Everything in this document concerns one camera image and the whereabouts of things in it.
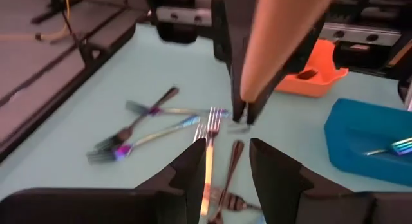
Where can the blue plastic bin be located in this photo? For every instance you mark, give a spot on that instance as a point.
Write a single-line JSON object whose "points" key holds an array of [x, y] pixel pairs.
{"points": [[354, 137]]}

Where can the iridescent blue metal fork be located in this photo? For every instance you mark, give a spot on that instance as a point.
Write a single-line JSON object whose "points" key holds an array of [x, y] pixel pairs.
{"points": [[180, 111], [400, 146], [154, 134]]}

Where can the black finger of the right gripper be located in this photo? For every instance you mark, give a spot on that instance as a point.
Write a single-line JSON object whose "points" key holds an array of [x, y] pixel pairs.
{"points": [[233, 40], [289, 64]]}

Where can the black tripod stand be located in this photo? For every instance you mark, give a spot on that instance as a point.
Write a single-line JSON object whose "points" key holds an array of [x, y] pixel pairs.
{"points": [[56, 2]]}

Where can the orange plastic bin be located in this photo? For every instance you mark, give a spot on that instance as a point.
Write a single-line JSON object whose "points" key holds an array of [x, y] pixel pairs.
{"points": [[318, 85]]}

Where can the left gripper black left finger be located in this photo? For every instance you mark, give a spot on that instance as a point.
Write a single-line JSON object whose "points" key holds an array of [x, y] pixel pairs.
{"points": [[193, 172]]}

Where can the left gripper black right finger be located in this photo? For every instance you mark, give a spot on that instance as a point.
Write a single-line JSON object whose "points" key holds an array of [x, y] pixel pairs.
{"points": [[277, 179]]}

